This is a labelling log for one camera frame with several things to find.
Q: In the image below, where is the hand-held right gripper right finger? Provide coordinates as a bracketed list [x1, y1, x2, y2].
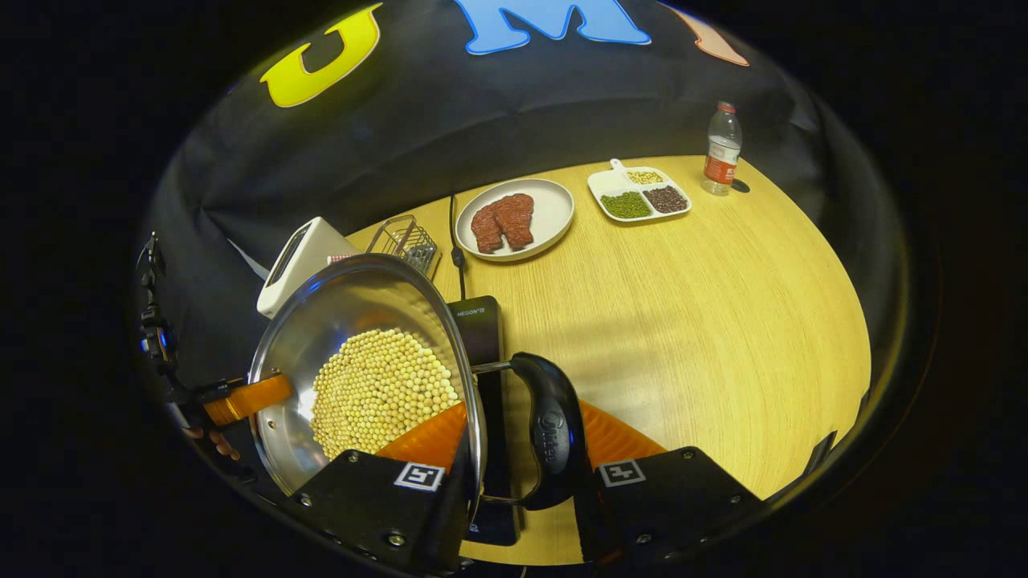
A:
[574, 399, 764, 567]

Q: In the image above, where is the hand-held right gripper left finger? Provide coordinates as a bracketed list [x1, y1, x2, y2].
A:
[285, 401, 483, 575]

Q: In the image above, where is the stainless steel pot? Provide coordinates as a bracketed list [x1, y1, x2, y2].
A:
[247, 254, 591, 511]

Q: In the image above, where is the large soybean pile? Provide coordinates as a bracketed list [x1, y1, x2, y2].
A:
[309, 328, 460, 460]

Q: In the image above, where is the black induction cooktop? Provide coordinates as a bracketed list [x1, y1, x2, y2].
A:
[446, 295, 523, 547]

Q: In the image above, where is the white toaster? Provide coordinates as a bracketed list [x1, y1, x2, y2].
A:
[257, 217, 362, 320]

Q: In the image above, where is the red meat slice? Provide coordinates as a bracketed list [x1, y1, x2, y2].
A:
[471, 202, 505, 254]
[494, 193, 536, 250]

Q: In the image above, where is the green mung bean pile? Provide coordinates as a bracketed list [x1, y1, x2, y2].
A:
[600, 191, 653, 220]

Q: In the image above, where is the dark red bean pile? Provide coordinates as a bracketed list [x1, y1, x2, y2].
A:
[642, 185, 689, 214]

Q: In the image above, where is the white round plate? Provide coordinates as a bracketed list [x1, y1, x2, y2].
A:
[455, 177, 576, 263]

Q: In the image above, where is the white divided dish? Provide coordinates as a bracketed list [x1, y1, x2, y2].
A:
[586, 158, 693, 223]

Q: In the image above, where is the clear plastic water bottle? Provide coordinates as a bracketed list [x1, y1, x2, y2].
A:
[701, 100, 744, 197]

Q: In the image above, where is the wire mesh basket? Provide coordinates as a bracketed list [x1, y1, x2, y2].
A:
[368, 214, 441, 278]

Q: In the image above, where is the black power cord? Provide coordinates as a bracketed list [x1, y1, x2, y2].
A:
[448, 193, 468, 299]

